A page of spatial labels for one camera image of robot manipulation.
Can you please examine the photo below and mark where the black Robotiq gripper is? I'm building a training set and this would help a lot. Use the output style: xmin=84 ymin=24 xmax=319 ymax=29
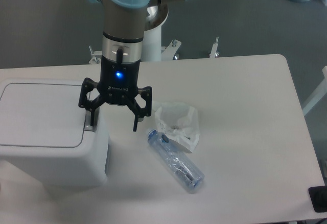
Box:
xmin=77 ymin=55 xmax=153 ymax=132

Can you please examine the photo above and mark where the white push-lid trash can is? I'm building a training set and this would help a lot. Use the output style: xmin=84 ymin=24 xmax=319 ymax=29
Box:
xmin=1 ymin=78 xmax=110 ymax=187

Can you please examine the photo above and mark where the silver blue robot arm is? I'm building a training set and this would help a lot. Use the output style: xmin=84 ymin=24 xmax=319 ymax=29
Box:
xmin=78 ymin=0 xmax=186 ymax=131

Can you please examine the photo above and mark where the crumpled white paper wrapper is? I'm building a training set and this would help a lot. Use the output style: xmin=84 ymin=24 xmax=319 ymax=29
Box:
xmin=152 ymin=101 xmax=200 ymax=153

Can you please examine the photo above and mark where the clear blue plastic bottle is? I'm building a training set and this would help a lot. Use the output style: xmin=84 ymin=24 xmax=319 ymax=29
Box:
xmin=146 ymin=128 xmax=205 ymax=192

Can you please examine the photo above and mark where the black device at table edge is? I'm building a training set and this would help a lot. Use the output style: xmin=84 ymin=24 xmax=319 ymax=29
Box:
xmin=308 ymin=186 xmax=326 ymax=213

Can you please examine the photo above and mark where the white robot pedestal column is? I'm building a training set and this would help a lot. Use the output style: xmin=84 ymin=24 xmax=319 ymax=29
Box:
xmin=141 ymin=24 xmax=162 ymax=62

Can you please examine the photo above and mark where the white pedestal base frame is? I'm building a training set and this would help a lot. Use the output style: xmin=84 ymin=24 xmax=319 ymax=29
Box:
xmin=88 ymin=36 xmax=220 ymax=64

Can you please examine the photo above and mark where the white frame bar right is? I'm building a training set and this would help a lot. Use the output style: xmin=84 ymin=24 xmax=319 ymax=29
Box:
xmin=302 ymin=66 xmax=326 ymax=116

